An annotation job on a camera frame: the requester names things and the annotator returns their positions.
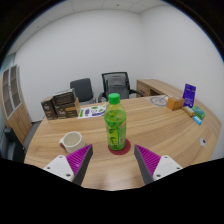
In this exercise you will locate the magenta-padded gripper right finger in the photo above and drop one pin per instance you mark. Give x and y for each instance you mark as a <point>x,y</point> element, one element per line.
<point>150,160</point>

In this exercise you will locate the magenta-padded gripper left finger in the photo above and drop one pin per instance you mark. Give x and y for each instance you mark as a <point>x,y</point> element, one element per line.
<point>78,159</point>

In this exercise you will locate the green drink bottle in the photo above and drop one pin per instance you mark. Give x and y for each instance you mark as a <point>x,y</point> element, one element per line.
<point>115,125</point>

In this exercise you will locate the white and brown mug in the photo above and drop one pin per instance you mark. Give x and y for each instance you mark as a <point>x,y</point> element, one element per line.
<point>74,141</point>

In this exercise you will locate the flat round red coaster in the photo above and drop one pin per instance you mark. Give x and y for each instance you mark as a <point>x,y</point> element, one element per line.
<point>126,149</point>

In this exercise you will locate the dark brown carton, tan flap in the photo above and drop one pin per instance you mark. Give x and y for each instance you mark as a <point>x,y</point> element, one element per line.
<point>68,111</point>

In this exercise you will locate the printed white paper sheet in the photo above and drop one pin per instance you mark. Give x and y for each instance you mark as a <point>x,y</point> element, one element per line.
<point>91,111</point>

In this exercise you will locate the small dark brown box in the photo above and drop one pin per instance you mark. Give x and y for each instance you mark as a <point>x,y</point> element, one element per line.
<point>49,109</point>

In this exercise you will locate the round grey patterned disc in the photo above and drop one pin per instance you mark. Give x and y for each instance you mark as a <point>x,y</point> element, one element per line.
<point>158,101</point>

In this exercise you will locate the orange-tan box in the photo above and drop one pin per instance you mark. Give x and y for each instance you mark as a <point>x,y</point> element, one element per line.
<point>175,104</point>

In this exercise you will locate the small blue box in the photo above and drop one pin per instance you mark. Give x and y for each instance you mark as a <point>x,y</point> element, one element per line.
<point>197,120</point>

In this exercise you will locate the small tan box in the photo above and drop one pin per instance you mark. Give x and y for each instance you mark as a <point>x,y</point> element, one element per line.
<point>188,111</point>

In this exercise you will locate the black leather sofa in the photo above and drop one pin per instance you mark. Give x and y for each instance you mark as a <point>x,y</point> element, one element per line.
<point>11,146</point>

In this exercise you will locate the small green box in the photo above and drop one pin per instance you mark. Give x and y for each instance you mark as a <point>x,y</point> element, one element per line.
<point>198,112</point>

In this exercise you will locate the dark grey padded office chair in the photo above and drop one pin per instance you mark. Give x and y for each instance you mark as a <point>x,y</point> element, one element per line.
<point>81,89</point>

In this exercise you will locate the wooden side desk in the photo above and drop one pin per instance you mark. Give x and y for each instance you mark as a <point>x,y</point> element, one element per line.
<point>153,86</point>

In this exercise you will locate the purple standing card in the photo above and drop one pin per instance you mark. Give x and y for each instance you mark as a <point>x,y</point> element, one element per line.
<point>189,95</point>

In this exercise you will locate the black mesh office chair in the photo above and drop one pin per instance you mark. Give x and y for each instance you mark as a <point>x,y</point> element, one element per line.
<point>116,85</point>

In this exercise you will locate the wooden shelf cabinet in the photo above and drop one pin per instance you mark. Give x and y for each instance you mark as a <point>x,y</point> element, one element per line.
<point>15,106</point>

